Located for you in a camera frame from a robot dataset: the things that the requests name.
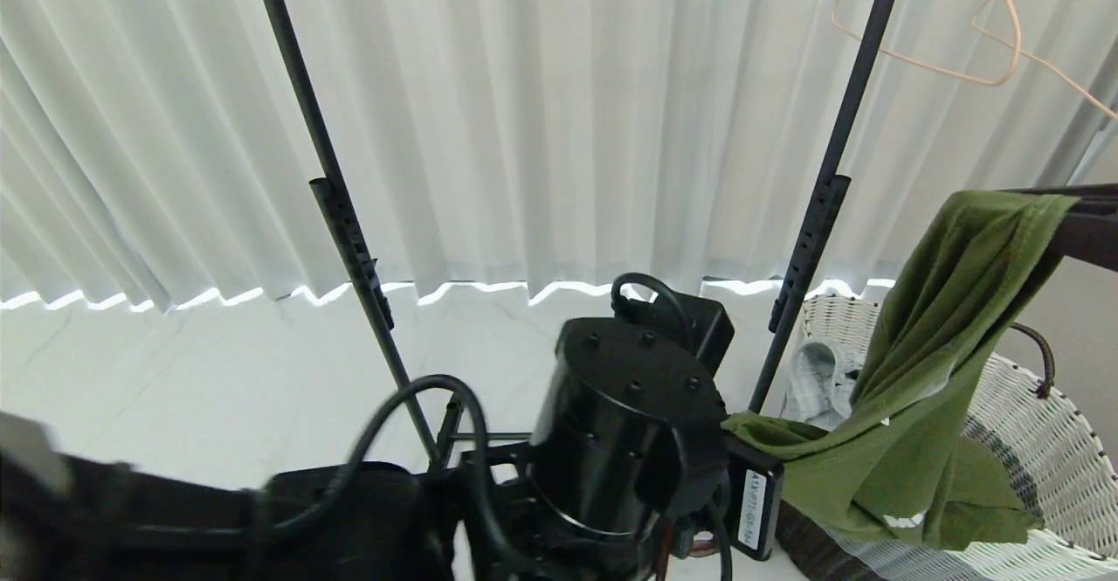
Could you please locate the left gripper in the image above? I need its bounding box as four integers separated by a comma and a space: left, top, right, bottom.
677, 434, 784, 562

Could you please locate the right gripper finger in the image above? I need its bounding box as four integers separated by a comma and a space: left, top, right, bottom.
1000, 183, 1118, 201
1044, 205, 1118, 272

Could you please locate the pink clothes hanger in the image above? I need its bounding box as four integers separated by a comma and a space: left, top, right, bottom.
971, 0, 1118, 121
830, 0, 1023, 88

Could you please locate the green printed shirt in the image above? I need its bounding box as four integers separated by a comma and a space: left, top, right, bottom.
723, 190, 1081, 551

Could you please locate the white laundry basket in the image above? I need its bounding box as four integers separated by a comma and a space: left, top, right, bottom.
773, 294, 1118, 581

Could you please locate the black clothes rack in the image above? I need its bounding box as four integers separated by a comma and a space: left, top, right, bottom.
247, 0, 911, 477

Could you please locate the pale grey garment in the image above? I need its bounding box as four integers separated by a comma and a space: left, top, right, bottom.
782, 339, 861, 429

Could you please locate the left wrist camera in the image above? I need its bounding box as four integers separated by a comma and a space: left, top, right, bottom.
645, 291, 735, 377

